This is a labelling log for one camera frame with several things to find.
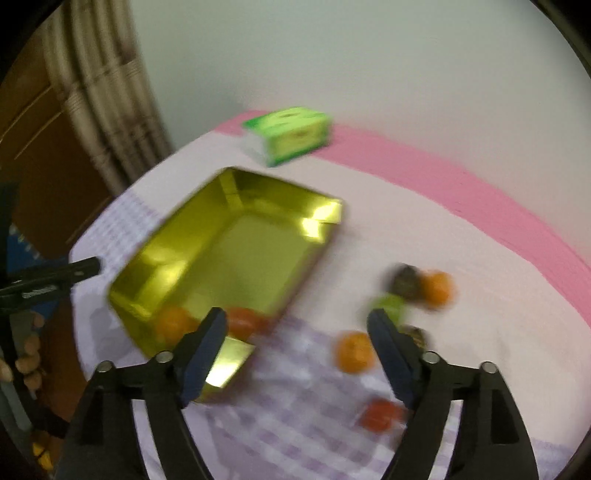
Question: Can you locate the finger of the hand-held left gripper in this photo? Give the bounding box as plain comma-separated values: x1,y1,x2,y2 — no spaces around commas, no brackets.
11,257,101,301

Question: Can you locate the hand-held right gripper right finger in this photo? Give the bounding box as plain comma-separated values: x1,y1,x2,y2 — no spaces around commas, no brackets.
367,309,541,480

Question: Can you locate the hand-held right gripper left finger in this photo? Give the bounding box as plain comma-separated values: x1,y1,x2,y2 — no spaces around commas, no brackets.
54,307,229,480

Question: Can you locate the orange mandarin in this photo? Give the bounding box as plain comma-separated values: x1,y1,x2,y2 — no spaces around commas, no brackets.
418,270,455,309
335,331,377,374
154,305,198,346

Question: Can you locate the green round fruit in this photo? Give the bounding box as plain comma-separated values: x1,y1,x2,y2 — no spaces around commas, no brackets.
374,295,409,326

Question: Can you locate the red tomato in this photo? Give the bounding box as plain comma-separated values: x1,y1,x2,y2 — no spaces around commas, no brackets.
226,307,271,340
359,399,407,431

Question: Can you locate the gold metal tray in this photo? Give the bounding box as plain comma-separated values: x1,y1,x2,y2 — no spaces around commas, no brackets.
107,167,343,404

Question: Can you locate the person's left hand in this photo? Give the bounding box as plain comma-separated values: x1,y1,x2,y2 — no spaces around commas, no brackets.
0,311,46,393

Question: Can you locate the blue object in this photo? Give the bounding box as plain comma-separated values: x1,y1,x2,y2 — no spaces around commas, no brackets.
8,224,38,260

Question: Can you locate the dark brown round fruit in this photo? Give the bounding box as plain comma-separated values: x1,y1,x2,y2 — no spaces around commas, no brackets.
388,264,423,298

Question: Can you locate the brown wooden door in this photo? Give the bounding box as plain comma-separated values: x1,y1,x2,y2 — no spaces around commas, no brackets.
0,46,116,259

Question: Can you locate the pink and checkered tablecloth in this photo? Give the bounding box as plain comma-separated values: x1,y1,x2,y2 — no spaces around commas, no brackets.
69,110,591,480

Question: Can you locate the beige striped curtain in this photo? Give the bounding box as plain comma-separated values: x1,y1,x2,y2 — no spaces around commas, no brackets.
44,0,174,195

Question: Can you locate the green tissue box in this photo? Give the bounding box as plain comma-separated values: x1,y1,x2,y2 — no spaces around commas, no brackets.
242,106,334,168

